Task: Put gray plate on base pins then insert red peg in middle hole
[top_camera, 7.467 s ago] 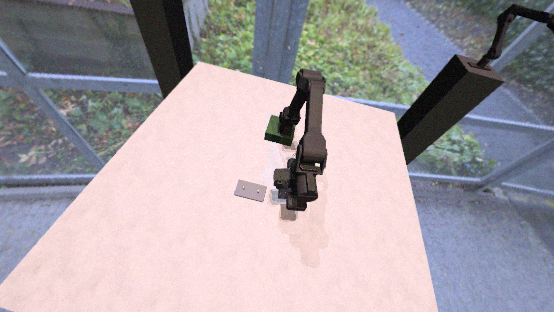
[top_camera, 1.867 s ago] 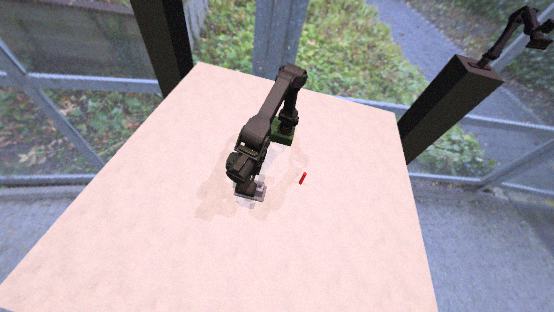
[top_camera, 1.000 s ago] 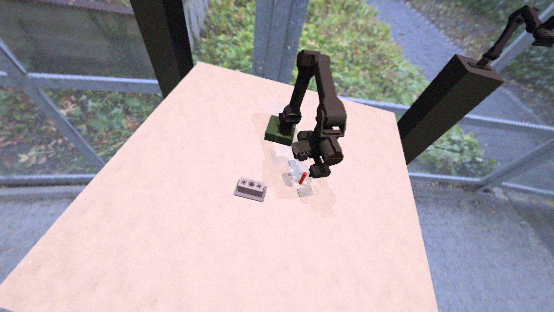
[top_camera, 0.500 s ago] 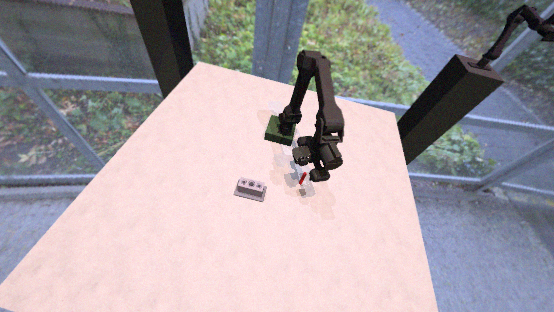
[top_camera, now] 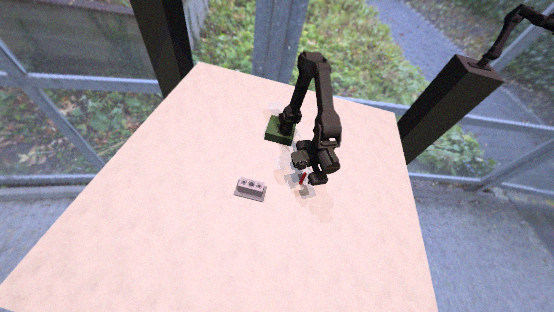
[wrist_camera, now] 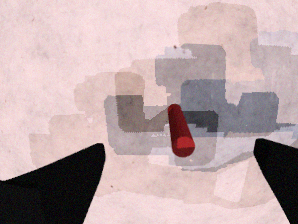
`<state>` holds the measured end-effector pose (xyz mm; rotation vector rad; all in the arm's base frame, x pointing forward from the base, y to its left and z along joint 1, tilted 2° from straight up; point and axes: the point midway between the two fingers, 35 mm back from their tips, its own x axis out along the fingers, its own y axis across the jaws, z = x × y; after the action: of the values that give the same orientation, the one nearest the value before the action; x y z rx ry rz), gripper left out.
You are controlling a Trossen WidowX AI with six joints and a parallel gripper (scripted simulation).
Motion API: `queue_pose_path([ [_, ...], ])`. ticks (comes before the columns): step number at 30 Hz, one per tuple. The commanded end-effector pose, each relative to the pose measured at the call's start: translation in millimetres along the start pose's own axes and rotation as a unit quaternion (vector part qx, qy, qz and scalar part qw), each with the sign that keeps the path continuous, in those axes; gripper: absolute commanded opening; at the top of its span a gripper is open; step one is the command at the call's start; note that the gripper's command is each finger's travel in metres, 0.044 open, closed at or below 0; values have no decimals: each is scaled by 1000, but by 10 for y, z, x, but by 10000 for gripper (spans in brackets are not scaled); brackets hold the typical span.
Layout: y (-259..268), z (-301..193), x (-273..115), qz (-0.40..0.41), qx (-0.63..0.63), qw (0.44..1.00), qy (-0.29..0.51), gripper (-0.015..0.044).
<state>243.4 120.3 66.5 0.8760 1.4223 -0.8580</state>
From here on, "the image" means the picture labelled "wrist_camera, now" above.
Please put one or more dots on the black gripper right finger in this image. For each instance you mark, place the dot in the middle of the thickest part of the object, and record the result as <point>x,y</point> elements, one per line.
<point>279,165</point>

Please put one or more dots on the red peg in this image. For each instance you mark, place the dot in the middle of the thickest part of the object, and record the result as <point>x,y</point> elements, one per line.
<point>182,143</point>

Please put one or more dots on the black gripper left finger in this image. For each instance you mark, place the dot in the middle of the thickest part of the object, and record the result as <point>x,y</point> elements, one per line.
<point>58,193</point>

